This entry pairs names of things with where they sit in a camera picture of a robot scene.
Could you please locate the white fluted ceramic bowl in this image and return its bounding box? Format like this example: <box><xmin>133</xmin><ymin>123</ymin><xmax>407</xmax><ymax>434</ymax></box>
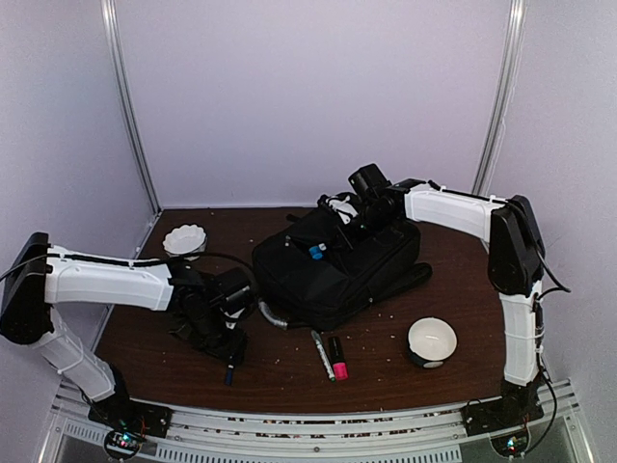
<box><xmin>162</xmin><ymin>224</ymin><xmax>207</xmax><ymax>257</ymax></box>

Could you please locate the pink highlighter marker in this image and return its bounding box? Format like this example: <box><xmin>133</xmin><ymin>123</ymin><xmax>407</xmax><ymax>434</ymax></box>
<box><xmin>328</xmin><ymin>337</ymin><xmax>349</xmax><ymax>381</ymax></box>

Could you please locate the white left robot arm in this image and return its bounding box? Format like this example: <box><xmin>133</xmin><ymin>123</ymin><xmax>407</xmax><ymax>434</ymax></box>
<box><xmin>1</xmin><ymin>231</ymin><xmax>255</xmax><ymax>428</ymax></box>

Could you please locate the aluminium corner post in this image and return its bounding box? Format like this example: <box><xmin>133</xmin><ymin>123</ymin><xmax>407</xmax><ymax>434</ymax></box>
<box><xmin>100</xmin><ymin>0</ymin><xmax>162</xmax><ymax>214</ymax></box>
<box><xmin>471</xmin><ymin>0</ymin><xmax>527</xmax><ymax>196</ymax></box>

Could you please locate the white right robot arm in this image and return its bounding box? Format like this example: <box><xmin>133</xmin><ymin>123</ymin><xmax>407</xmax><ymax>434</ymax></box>
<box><xmin>348</xmin><ymin>164</ymin><xmax>546</xmax><ymax>426</ymax></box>

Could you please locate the right circuit board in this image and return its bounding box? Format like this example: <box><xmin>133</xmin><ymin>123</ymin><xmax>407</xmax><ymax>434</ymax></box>
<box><xmin>491</xmin><ymin>431</ymin><xmax>530</xmax><ymax>458</ymax></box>

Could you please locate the aluminium front rail frame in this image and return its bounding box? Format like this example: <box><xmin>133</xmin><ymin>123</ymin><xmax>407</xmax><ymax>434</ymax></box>
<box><xmin>38</xmin><ymin>378</ymin><xmax>597</xmax><ymax>463</ymax></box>

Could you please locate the right aluminium corner post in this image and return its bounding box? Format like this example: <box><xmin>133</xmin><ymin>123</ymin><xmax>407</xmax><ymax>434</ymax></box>
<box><xmin>471</xmin><ymin>0</ymin><xmax>527</xmax><ymax>196</ymax></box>

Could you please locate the blue highlighter marker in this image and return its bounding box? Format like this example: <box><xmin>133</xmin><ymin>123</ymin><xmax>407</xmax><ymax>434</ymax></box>
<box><xmin>308</xmin><ymin>246</ymin><xmax>324</xmax><ymax>260</ymax></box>

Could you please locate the white bowl black base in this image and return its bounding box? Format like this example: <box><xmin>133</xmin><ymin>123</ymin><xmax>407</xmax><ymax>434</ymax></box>
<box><xmin>407</xmin><ymin>317</ymin><xmax>458</xmax><ymax>369</ymax></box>

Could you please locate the left circuit board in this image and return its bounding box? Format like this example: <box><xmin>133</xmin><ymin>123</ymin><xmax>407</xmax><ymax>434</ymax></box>
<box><xmin>103</xmin><ymin>430</ymin><xmax>146</xmax><ymax>460</ymax></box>

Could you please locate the left aluminium corner post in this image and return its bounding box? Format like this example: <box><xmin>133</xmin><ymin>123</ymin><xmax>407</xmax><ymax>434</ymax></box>
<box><xmin>100</xmin><ymin>0</ymin><xmax>162</xmax><ymax>214</ymax></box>

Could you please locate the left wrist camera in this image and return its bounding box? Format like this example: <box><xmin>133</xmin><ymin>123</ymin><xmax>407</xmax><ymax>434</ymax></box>
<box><xmin>221</xmin><ymin>300</ymin><xmax>255</xmax><ymax>330</ymax></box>

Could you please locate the white pen green tip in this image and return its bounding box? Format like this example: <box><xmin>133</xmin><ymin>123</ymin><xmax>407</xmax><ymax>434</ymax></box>
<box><xmin>310</xmin><ymin>330</ymin><xmax>335</xmax><ymax>382</ymax></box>

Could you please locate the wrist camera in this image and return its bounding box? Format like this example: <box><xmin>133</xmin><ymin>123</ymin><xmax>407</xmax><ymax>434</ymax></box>
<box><xmin>317</xmin><ymin>192</ymin><xmax>362</xmax><ymax>225</ymax></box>
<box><xmin>221</xmin><ymin>300</ymin><xmax>255</xmax><ymax>330</ymax></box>

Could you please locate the circuit board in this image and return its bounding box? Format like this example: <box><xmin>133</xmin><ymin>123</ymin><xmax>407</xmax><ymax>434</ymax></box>
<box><xmin>103</xmin><ymin>430</ymin><xmax>146</xmax><ymax>460</ymax></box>
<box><xmin>491</xmin><ymin>431</ymin><xmax>530</xmax><ymax>458</ymax></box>

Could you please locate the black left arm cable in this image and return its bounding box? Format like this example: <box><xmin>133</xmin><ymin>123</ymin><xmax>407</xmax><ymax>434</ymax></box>
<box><xmin>163</xmin><ymin>253</ymin><xmax>256</xmax><ymax>290</ymax></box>

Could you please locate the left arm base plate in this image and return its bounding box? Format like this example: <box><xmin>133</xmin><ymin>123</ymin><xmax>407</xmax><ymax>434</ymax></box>
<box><xmin>88</xmin><ymin>401</ymin><xmax>173</xmax><ymax>438</ymax></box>

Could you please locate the black student backpack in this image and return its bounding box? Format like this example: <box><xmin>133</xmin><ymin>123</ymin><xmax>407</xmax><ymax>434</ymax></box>
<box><xmin>252</xmin><ymin>207</ymin><xmax>433</xmax><ymax>331</ymax></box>

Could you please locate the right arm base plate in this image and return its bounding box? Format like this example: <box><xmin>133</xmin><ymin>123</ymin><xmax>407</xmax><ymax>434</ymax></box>
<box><xmin>461</xmin><ymin>397</ymin><xmax>544</xmax><ymax>436</ymax></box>

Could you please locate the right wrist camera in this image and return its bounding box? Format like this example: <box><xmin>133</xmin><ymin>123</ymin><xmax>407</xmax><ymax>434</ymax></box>
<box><xmin>317</xmin><ymin>192</ymin><xmax>362</xmax><ymax>225</ymax></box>

